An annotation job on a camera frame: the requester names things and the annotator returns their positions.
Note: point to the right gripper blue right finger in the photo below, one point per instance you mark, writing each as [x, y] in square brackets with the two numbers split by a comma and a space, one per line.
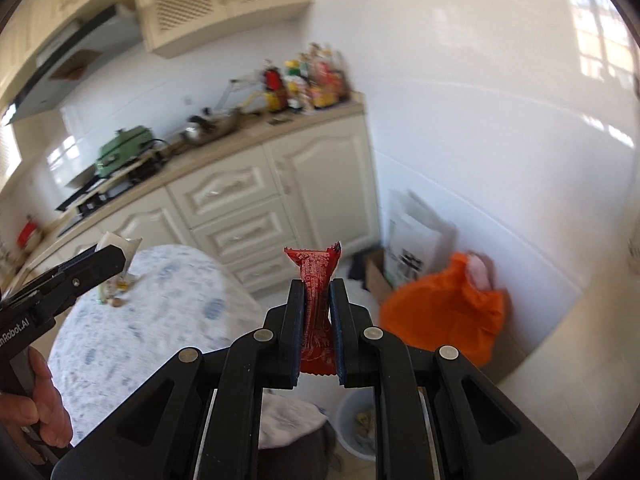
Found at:
[437, 416]

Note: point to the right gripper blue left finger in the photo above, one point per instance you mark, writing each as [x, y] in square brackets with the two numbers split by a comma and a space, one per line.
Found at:
[198, 416]

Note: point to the red snack wrapper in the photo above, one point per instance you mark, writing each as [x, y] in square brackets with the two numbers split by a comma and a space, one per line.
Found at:
[316, 268]

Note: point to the blue trash bin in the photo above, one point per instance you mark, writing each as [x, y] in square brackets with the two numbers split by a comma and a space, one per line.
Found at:
[354, 422]

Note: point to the lower cream kitchen cabinets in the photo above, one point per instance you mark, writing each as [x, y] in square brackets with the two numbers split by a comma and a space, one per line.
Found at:
[307, 182]

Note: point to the left hand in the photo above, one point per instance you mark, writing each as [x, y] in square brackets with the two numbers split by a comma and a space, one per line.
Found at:
[43, 408]

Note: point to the red container on bowl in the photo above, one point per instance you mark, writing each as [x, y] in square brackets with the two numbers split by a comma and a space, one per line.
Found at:
[30, 235]

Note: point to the orange cloth bag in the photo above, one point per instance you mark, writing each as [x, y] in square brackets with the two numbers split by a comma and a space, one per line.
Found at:
[457, 306]

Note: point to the dark trouser leg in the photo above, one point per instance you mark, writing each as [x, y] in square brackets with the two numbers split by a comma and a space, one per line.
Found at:
[308, 457]

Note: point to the round table floral tablecloth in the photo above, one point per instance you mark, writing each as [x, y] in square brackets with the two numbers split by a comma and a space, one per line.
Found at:
[180, 298]

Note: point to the black gas stove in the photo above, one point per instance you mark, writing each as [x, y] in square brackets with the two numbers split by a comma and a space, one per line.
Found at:
[99, 192]

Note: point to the cardboard box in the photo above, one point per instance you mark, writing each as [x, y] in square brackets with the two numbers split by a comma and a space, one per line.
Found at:
[374, 277]

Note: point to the white rice sack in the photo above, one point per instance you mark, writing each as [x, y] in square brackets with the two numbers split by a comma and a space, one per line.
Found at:
[419, 240]

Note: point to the green electric cooker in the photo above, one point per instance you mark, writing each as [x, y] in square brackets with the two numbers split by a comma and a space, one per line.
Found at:
[127, 144]

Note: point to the steel wok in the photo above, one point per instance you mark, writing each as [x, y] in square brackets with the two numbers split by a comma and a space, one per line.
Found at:
[201, 130]

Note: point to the range hood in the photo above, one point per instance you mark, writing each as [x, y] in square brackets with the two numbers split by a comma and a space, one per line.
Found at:
[75, 54]

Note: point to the top row cream cabinets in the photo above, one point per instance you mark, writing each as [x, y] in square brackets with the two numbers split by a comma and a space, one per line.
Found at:
[31, 27]

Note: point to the dark soy sauce bottle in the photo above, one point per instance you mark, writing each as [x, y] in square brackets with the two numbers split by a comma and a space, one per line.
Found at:
[274, 89]

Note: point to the cluster of condiment bottles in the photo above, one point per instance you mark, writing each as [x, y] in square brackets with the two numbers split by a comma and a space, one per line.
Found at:
[314, 81]

